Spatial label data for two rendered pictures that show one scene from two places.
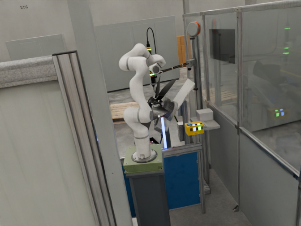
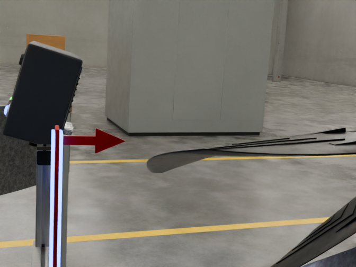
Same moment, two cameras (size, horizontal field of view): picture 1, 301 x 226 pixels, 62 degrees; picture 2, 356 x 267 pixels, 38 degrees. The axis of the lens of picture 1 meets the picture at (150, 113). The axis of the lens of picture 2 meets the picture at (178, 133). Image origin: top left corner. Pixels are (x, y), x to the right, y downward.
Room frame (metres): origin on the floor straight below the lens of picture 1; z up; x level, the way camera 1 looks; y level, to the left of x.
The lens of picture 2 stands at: (2.18, -0.58, 1.28)
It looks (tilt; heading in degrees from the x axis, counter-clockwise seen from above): 10 degrees down; 81
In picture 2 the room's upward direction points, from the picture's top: 4 degrees clockwise
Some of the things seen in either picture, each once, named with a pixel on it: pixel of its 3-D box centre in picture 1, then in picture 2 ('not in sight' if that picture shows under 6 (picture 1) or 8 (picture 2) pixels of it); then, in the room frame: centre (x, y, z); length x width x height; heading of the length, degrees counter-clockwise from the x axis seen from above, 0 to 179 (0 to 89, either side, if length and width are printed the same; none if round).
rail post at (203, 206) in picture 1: (201, 182); not in sight; (2.17, -0.43, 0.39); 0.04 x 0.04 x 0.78; 5
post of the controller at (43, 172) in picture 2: not in sight; (43, 196); (2.09, 0.43, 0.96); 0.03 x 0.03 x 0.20; 5
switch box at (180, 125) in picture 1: (184, 131); not in sight; (2.75, -0.38, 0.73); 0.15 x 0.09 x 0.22; 95
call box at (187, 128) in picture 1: (194, 128); not in sight; (2.16, -0.40, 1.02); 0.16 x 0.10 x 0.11; 95
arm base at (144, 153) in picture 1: (143, 145); not in sight; (1.81, 0.10, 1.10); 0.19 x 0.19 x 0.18
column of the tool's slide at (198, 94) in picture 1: (199, 109); not in sight; (2.96, -0.62, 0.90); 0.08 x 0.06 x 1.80; 40
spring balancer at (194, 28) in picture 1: (194, 28); not in sight; (2.96, -0.62, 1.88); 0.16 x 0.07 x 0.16; 40
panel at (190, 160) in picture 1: (160, 185); not in sight; (2.13, 0.00, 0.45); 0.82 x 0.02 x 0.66; 95
